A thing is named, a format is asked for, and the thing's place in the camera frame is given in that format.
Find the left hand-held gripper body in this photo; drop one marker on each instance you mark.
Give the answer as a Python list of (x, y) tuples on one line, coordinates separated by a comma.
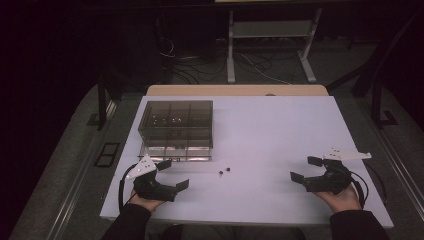
[(151, 190)]

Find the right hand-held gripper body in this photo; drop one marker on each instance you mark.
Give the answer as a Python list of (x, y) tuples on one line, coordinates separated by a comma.
[(333, 180)]

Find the person's left hand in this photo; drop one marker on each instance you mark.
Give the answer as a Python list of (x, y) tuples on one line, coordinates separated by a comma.
[(148, 204)]

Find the person's right hand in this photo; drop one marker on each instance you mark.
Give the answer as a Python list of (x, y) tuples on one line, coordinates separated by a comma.
[(343, 202)]

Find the dark clear compartment box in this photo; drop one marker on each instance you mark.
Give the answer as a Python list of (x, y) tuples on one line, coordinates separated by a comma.
[(176, 130)]

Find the black metal stand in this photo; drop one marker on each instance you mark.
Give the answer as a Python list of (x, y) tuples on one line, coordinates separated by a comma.
[(101, 100), (376, 83)]

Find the wooden table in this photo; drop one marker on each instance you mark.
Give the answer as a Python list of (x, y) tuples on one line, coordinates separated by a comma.
[(233, 90)]

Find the grey metal table stand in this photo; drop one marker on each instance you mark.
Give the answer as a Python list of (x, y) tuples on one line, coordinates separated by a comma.
[(271, 29)]

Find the black floor socket frame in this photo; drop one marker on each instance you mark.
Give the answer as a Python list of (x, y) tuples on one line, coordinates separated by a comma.
[(107, 154)]

